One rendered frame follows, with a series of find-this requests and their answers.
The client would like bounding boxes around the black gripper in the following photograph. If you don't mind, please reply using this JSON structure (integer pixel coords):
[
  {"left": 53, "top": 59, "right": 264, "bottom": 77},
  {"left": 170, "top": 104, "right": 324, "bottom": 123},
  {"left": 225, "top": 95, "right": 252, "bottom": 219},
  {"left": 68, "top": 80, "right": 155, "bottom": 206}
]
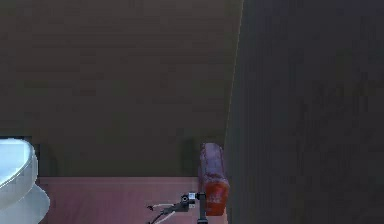
[{"left": 146, "top": 194, "right": 191, "bottom": 224}]

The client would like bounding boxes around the white toilet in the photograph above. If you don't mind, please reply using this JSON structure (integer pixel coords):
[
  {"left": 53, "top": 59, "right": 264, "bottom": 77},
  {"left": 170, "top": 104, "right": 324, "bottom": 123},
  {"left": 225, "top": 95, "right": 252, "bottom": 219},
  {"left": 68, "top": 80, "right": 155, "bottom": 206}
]
[{"left": 0, "top": 137, "right": 51, "bottom": 224}]

